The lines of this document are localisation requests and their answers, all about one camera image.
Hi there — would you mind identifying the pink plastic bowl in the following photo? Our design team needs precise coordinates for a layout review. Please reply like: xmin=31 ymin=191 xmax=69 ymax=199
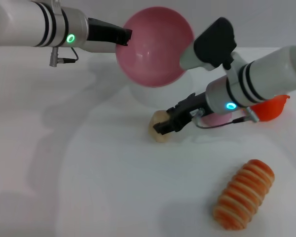
xmin=114 ymin=6 xmax=196 ymax=88

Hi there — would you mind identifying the left arm cable with plug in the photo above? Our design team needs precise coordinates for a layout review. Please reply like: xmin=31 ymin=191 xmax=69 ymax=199
xmin=48 ymin=46 xmax=79 ymax=67

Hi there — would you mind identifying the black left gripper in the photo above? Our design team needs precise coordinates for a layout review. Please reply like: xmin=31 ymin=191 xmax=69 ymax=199
xmin=87 ymin=17 xmax=133 ymax=47

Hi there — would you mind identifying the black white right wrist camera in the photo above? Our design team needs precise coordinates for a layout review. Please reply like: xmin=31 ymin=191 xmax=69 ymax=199
xmin=179 ymin=17 xmax=238 ymax=73

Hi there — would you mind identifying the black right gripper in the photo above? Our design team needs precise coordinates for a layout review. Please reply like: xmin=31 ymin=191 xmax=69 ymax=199
xmin=152 ymin=92 xmax=210 ymax=135

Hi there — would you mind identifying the orange striped bread loaf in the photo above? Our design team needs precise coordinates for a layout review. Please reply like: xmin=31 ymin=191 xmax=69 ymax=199
xmin=212 ymin=159 xmax=275 ymax=231

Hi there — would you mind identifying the right arm cable with plug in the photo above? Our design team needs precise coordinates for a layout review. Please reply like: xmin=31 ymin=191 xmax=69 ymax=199
xmin=192 ymin=108 xmax=261 ymax=129

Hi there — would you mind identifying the pink bun with green mark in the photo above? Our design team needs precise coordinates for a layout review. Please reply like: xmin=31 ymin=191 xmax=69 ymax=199
xmin=201 ymin=112 xmax=234 ymax=127

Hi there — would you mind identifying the beige potato toy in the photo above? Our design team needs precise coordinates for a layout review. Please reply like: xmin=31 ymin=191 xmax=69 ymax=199
xmin=148 ymin=110 xmax=175 ymax=143

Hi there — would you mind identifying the arm cable with plug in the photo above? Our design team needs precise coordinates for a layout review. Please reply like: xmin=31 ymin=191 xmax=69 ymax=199
xmin=48 ymin=46 xmax=79 ymax=67
xmin=192 ymin=108 xmax=261 ymax=129

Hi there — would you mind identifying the red round toy fruit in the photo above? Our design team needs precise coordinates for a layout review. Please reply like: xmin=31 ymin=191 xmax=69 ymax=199
xmin=241 ymin=94 xmax=291 ymax=123

